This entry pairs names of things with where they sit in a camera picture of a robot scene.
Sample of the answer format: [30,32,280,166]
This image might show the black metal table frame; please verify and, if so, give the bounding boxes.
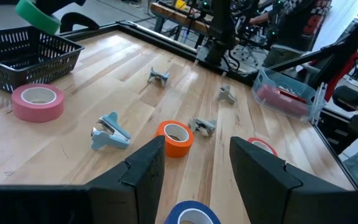
[57,20,358,191]

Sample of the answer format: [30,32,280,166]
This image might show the clear plastic container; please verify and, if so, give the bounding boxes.
[251,67,328,123]

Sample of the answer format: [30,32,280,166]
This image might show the office chair wheeled base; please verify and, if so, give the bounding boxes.
[231,43,262,65]

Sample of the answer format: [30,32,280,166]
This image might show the black padded chair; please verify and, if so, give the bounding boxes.
[332,85,358,138]

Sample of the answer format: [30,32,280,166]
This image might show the orange tape roll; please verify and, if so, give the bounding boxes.
[155,119,195,159]

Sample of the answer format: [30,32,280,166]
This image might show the red tape roll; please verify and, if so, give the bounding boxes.
[246,137,278,157]

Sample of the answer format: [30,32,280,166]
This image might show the person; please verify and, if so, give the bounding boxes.
[248,0,334,68]

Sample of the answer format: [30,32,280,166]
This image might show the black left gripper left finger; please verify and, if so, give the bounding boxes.
[0,135,167,224]

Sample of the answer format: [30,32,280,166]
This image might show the light blue staple remover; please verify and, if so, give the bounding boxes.
[90,111,133,151]

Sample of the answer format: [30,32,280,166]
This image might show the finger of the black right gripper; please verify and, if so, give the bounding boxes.
[59,11,101,34]
[34,0,87,16]

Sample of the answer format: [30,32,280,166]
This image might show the black plastic basket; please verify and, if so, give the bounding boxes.
[0,25,85,94]

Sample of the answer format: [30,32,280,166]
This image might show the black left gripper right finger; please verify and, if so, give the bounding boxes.
[229,136,358,224]

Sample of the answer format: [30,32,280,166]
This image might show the wooden workbench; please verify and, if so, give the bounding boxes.
[149,1,241,43]

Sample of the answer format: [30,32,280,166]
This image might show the cream white staple remover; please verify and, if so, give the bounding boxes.
[215,84,238,105]

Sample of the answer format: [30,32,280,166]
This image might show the dark metal stand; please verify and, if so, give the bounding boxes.
[267,0,358,90]

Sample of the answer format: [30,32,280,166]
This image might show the grey staple remover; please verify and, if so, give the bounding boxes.
[147,66,172,87]
[188,116,218,138]

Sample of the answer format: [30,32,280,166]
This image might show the blue tape roll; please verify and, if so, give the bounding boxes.
[163,200,222,224]

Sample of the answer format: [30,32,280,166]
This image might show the green tape roll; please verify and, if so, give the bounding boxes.
[14,0,62,35]

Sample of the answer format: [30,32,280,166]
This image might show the pink tape roll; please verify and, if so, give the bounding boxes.
[11,83,65,124]

